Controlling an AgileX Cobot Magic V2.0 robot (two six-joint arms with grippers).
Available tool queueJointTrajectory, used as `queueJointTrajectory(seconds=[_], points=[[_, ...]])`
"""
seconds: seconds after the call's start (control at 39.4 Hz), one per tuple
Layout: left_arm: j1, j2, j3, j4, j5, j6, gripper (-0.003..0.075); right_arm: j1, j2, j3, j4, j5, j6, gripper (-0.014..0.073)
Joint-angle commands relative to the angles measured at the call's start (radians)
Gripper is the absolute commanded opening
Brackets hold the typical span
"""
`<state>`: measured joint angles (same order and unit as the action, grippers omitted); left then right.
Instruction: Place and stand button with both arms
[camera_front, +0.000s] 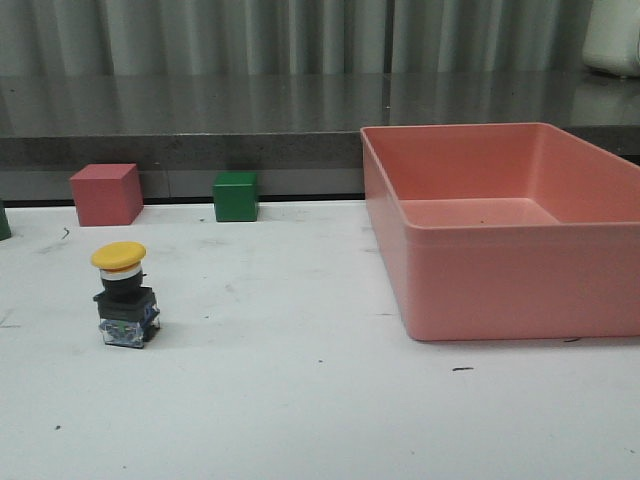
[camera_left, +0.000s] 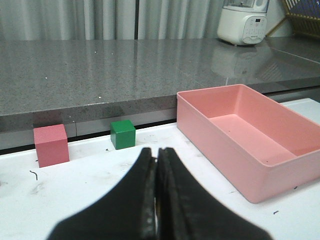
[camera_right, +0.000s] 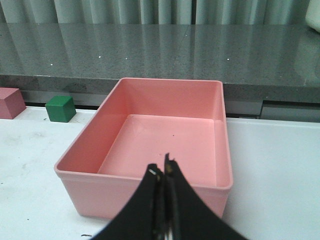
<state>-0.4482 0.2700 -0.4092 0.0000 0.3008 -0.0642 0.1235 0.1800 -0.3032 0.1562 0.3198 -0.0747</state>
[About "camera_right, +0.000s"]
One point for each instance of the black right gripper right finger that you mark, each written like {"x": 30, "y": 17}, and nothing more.
{"x": 189, "y": 218}

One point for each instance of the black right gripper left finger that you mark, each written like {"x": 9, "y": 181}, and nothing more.
{"x": 142, "y": 218}

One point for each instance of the pink plastic bin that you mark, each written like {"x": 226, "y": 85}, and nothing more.
{"x": 140, "y": 121}

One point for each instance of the green cube block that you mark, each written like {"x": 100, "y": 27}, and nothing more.
{"x": 60, "y": 109}

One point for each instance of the grey stone counter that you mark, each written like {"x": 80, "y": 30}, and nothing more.
{"x": 267, "y": 71}

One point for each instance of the pink cube block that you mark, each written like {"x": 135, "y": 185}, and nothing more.
{"x": 11, "y": 103}

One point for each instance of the white appliance on counter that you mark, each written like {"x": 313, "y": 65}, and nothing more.
{"x": 312, "y": 17}

